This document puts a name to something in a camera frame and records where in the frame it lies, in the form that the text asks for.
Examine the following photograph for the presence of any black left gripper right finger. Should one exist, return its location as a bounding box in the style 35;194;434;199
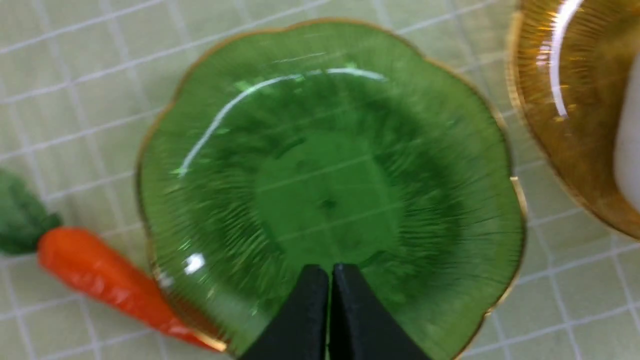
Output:
329;263;429;360

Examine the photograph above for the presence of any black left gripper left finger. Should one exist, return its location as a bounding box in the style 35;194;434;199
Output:
241;264;329;360

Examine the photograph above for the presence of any orange toy carrot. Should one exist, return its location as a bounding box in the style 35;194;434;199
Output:
0;169;226;353

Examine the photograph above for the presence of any white toy radish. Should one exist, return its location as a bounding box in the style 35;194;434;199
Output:
614;53;640;211

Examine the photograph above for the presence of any green glass plate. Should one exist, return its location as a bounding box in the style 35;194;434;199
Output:
135;18;527;360

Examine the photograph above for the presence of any amber glass plate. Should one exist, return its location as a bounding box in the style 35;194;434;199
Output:
507;0;640;240

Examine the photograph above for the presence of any green checked tablecloth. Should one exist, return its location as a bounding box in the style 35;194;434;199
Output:
0;0;639;360

